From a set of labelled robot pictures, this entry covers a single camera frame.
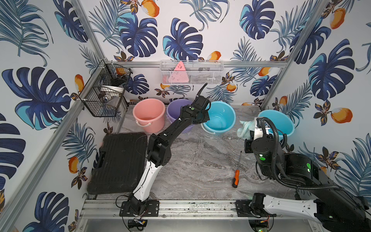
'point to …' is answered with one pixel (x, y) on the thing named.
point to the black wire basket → (104, 90)
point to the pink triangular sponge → (179, 74)
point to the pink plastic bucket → (149, 113)
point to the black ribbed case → (122, 159)
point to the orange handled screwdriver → (235, 182)
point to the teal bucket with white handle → (222, 117)
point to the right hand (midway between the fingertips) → (253, 129)
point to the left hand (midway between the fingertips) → (205, 124)
